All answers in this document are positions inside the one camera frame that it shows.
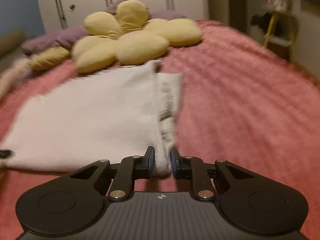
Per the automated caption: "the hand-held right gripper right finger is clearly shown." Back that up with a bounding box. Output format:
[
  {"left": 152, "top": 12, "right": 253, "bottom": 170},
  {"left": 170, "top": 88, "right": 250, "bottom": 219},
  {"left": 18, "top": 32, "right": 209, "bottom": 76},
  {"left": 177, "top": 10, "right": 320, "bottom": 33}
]
[{"left": 170, "top": 146, "right": 250, "bottom": 202}]

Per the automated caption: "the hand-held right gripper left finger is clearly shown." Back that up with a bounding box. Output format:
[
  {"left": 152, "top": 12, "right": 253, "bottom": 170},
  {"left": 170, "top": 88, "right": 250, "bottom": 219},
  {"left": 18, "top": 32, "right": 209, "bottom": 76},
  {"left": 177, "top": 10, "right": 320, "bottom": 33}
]
[{"left": 70, "top": 146, "right": 155, "bottom": 202}]

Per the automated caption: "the white knit sweater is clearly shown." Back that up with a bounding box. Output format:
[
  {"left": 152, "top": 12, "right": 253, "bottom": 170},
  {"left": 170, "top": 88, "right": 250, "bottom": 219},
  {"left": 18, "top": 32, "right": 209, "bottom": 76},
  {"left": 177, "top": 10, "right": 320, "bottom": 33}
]
[{"left": 0, "top": 60, "right": 183, "bottom": 177}]

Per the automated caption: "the long cream plush toy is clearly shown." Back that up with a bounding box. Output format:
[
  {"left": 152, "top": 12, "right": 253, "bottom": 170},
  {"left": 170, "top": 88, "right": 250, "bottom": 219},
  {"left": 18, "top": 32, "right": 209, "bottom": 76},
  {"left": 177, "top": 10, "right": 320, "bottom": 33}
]
[{"left": 0, "top": 59, "right": 32, "bottom": 100}]

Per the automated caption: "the pink ribbed bedspread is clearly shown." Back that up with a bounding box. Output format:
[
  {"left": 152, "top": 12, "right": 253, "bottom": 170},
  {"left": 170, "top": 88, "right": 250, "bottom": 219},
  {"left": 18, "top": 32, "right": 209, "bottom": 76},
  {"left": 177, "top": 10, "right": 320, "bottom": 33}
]
[{"left": 0, "top": 19, "right": 320, "bottom": 235}]

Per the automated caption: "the yellow leaf-shaped pillow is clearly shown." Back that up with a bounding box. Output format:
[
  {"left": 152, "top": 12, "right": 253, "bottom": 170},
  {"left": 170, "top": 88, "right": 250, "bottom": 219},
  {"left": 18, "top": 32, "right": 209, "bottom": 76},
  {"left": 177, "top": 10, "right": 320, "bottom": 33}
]
[{"left": 31, "top": 46, "right": 71, "bottom": 71}]

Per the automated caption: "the yellow flower-shaped pillow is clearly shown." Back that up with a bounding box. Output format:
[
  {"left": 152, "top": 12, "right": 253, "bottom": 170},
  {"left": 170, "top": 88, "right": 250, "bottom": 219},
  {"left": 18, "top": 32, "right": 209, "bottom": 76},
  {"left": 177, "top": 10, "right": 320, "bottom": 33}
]
[{"left": 71, "top": 0, "right": 203, "bottom": 74}]

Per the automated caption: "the purple duvet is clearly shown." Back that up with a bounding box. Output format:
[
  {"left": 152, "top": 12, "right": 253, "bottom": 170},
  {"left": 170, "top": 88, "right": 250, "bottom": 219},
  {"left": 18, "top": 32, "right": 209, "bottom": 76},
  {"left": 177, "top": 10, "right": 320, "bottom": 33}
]
[{"left": 21, "top": 0, "right": 187, "bottom": 55}]

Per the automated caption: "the black object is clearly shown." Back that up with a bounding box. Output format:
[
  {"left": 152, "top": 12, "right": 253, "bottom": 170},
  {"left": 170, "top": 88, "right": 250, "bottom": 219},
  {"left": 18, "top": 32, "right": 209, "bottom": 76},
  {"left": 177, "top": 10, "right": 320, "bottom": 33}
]
[{"left": 251, "top": 13, "right": 272, "bottom": 28}]

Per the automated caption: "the yellow side table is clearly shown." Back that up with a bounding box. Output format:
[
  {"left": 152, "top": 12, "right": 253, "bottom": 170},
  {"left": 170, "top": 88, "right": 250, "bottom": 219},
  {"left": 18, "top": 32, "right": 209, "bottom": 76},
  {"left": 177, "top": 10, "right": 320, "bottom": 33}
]
[{"left": 262, "top": 7, "right": 299, "bottom": 59}]

